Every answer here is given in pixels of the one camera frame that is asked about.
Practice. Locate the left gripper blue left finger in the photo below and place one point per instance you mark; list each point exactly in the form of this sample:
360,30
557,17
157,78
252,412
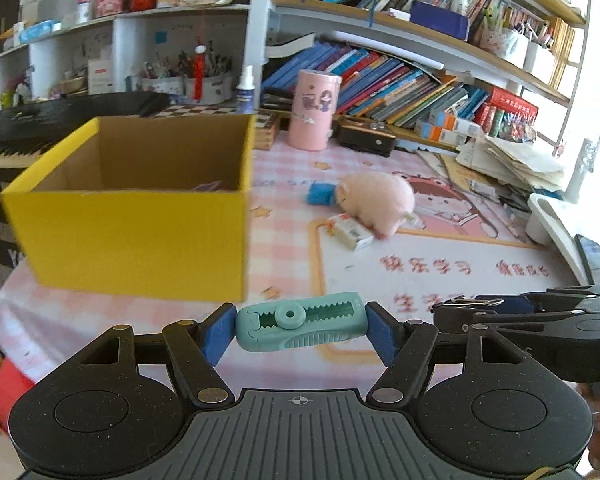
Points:
194,350

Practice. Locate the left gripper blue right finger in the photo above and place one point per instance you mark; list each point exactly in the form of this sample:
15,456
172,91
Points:
406,350

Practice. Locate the white staples box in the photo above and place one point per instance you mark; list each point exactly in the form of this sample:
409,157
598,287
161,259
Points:
351,233

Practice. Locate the pink plush pig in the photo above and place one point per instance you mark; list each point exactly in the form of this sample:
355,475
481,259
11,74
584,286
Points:
381,202

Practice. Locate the blue eraser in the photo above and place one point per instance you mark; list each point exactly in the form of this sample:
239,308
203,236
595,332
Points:
323,194

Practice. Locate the black smartphone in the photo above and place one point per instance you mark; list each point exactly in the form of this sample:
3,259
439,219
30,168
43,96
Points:
589,252

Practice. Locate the white laptop stand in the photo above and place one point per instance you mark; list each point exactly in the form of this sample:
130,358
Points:
560,222

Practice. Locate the pink checkered tablecloth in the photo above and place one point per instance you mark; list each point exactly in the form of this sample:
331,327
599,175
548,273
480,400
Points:
461,245

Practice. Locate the yellow cardboard box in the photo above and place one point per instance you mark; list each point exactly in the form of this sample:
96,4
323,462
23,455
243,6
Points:
150,207

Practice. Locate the stack of papers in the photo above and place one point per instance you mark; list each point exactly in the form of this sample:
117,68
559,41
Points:
518,164

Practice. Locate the row of leaning books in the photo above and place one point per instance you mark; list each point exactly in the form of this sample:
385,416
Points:
382,87

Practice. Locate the white blue spray bottle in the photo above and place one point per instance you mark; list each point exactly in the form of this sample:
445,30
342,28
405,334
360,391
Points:
245,92

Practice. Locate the pink cylindrical humidifier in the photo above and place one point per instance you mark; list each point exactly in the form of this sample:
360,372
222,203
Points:
315,102

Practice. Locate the black yamaha keyboard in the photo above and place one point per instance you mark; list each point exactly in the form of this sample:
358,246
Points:
29,131

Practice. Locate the white shelf unit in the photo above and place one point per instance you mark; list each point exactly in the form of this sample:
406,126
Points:
128,42

